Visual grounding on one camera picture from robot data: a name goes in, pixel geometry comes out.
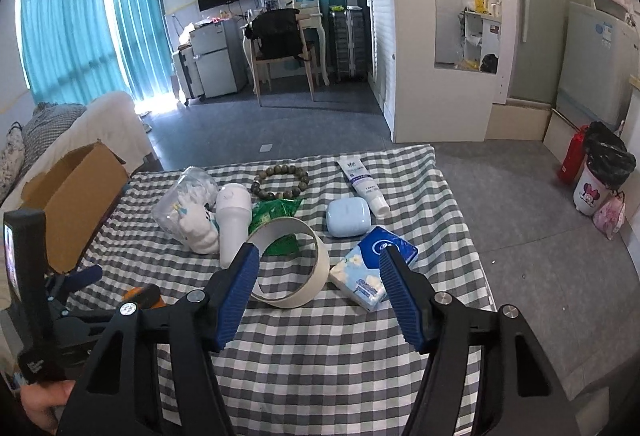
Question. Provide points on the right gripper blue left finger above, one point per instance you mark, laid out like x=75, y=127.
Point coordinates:
x=239, y=281

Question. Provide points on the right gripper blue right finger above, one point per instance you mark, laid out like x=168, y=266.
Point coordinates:
x=399, y=283

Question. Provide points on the blue tissue pack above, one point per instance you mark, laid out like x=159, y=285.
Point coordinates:
x=357, y=274

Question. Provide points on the green snack packet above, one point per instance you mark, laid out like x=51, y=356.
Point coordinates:
x=266, y=211

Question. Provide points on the white cylindrical bottle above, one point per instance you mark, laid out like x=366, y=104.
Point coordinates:
x=233, y=215

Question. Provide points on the clear floss pick jar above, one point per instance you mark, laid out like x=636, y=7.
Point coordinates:
x=193, y=183

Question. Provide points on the light blue earbud case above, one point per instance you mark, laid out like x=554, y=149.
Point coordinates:
x=348, y=217

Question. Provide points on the white cream tube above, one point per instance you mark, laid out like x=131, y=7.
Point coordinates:
x=364, y=184

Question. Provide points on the white plush toy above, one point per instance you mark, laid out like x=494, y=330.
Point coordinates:
x=197, y=226

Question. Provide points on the person's left hand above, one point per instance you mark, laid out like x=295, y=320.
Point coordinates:
x=40, y=400

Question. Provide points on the orange fruit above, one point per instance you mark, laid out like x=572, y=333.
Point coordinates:
x=145, y=297

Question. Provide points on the checkered tablecloth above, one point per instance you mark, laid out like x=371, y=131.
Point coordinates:
x=306, y=359

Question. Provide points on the cardboard box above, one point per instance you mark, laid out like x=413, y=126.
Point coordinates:
x=75, y=194

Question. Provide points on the floral quilt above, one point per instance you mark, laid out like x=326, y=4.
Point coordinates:
x=12, y=159

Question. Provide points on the bed with white sheet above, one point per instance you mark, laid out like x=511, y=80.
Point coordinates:
x=110, y=119

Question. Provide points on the grey striped pillow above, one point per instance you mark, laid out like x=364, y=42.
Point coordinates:
x=48, y=122

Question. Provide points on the red fire extinguisher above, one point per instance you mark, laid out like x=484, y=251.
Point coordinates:
x=574, y=157

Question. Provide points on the pink plastic bag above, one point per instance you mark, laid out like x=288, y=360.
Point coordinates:
x=609, y=218

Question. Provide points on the silver mini fridge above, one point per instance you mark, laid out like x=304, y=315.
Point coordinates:
x=219, y=57

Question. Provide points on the trash bin black bag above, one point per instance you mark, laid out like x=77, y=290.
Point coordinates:
x=608, y=164

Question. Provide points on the wooden chair black jacket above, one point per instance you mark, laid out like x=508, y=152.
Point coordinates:
x=276, y=36

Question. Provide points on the blue window curtain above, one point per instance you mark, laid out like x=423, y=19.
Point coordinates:
x=74, y=51

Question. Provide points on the dark drawer cabinet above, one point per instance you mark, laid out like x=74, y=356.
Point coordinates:
x=350, y=41

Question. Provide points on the white washing machine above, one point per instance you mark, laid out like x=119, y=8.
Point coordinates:
x=601, y=53

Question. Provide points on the white louvered wardrobe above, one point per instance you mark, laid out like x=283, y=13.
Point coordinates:
x=383, y=71

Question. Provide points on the phone on gripper mount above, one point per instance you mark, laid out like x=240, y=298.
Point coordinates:
x=26, y=322

